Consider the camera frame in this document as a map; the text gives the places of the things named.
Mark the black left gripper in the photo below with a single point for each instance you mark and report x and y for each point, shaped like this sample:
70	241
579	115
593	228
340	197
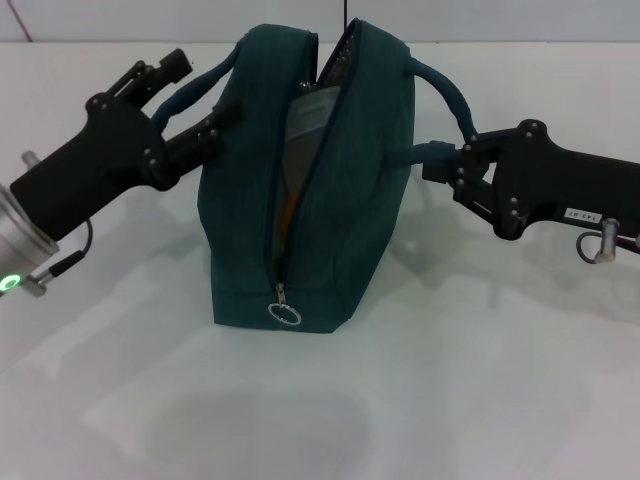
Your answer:
95	165

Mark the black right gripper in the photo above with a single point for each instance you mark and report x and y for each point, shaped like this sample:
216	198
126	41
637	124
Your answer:
565	180

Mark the dark teal fabric bag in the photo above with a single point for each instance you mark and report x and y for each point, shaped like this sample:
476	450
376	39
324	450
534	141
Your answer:
240	200

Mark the orange pear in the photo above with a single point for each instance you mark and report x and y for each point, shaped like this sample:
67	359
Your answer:
289	212

